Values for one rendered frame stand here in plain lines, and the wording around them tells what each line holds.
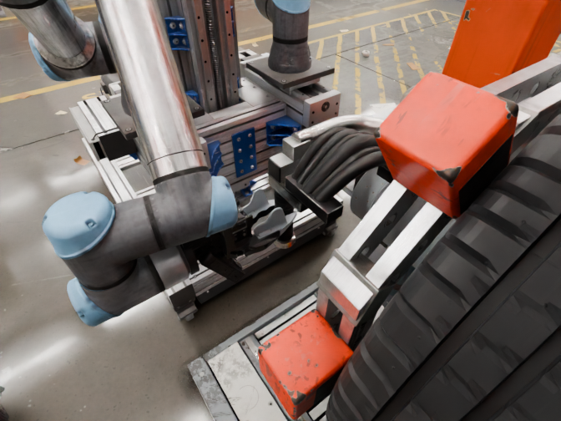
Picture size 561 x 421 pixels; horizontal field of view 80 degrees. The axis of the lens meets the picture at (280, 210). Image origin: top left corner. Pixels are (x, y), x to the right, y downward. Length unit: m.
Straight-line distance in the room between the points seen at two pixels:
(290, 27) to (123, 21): 0.73
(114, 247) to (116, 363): 1.07
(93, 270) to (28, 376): 1.18
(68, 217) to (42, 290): 1.40
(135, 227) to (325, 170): 0.24
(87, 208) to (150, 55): 0.20
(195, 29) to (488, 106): 0.94
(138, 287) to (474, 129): 0.44
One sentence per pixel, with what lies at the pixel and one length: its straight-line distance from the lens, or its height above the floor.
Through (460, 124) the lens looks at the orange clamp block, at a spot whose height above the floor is 1.15.
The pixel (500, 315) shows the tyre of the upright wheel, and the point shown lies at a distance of 0.27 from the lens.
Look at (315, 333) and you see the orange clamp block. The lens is 0.43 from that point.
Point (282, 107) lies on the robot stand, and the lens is 1.21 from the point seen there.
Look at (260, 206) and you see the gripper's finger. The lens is 0.61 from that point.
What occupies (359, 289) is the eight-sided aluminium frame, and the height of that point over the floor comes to 0.97.
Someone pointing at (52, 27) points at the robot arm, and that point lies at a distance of 0.76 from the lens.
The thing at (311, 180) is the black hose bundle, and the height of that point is 1.00.
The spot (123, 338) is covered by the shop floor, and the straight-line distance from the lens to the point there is 1.52.
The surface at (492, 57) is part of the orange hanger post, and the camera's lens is 0.94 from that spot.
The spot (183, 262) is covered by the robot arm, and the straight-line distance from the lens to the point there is 0.52.
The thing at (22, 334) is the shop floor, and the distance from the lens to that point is 1.73.
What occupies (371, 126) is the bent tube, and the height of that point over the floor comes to 1.00.
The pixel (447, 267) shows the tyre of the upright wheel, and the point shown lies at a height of 1.07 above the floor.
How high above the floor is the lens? 1.27
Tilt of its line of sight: 45 degrees down
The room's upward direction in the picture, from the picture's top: straight up
